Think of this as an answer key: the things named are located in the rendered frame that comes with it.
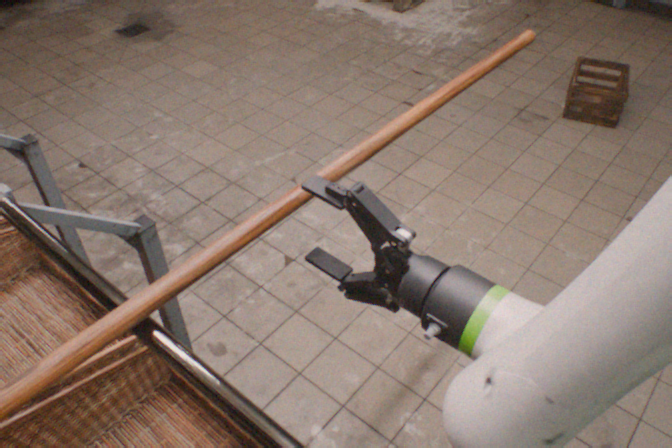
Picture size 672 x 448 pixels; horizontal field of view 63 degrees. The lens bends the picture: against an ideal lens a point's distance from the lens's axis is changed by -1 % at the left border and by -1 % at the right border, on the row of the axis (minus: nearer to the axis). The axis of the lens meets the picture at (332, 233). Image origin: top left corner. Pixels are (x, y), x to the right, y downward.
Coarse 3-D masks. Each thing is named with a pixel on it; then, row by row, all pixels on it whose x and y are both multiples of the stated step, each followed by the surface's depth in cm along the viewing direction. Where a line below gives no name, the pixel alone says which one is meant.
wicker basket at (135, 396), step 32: (96, 384) 109; (128, 384) 116; (160, 384) 125; (32, 416) 99; (64, 416) 105; (96, 416) 113; (128, 416) 121; (160, 416) 120; (192, 416) 120; (224, 416) 117
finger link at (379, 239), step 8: (344, 200) 68; (352, 208) 68; (352, 216) 69; (360, 216) 68; (360, 224) 69; (368, 224) 69; (368, 232) 68; (376, 232) 69; (368, 240) 69; (376, 240) 69; (384, 240) 69; (376, 248) 68; (376, 256) 69; (384, 256) 69; (384, 264) 69; (392, 272) 69
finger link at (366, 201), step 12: (348, 192) 67; (360, 192) 67; (372, 192) 68; (360, 204) 67; (372, 204) 67; (384, 204) 67; (372, 216) 66; (384, 216) 66; (384, 228) 66; (396, 228) 67; (408, 228) 66; (396, 240) 66
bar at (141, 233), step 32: (32, 160) 137; (0, 192) 85; (32, 224) 79; (64, 224) 97; (96, 224) 103; (128, 224) 109; (64, 256) 75; (160, 256) 118; (96, 288) 71; (160, 352) 64; (192, 352) 64; (192, 384) 62; (224, 384) 60; (256, 416) 58
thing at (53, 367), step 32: (480, 64) 111; (448, 96) 103; (384, 128) 93; (352, 160) 87; (288, 192) 80; (256, 224) 75; (224, 256) 72; (160, 288) 66; (128, 320) 64; (64, 352) 59; (96, 352) 62; (32, 384) 57; (0, 416) 55
